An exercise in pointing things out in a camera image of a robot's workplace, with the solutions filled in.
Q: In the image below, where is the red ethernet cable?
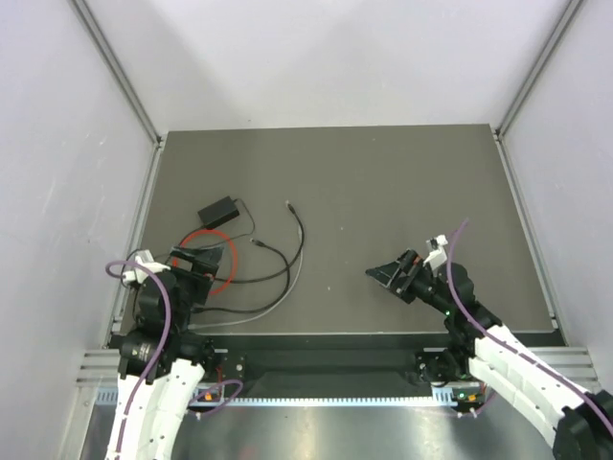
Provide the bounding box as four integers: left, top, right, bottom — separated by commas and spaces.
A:
171, 229, 239, 296

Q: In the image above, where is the black ethernet cable long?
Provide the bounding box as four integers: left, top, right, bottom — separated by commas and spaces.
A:
191, 200, 306, 315

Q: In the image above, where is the right aluminium frame post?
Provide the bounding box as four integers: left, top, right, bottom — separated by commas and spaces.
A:
492, 0, 585, 141

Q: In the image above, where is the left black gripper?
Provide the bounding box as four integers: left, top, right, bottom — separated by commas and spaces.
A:
169, 244, 226, 329

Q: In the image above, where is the black ethernet cable short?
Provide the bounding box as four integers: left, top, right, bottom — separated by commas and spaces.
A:
216, 238, 286, 286

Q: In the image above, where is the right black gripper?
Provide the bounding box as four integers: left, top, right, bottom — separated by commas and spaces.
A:
366, 248, 454, 315

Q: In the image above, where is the left aluminium frame post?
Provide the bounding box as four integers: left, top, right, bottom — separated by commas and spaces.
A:
66, 0, 167, 145

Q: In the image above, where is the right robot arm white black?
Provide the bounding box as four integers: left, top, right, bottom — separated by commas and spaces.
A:
366, 249, 612, 459

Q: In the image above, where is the aluminium frame post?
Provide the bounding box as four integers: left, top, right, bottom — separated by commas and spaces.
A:
66, 0, 167, 145
492, 0, 585, 141

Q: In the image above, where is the aluminium front rail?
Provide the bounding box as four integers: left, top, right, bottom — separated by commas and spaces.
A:
76, 346, 600, 387

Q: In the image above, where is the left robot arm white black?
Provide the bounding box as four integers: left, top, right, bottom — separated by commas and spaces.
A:
105, 247, 223, 459

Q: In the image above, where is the grey ethernet cable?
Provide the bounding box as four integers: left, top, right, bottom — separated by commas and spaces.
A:
187, 224, 306, 330

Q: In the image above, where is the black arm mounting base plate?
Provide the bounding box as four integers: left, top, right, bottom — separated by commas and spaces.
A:
107, 333, 480, 399

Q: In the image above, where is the black power adapter brick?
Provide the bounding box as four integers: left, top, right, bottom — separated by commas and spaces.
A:
197, 196, 239, 229

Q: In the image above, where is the slotted grey cable duct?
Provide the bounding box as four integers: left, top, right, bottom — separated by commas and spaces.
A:
95, 386, 499, 408

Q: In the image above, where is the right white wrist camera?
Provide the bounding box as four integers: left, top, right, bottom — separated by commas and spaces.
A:
423, 234, 448, 273

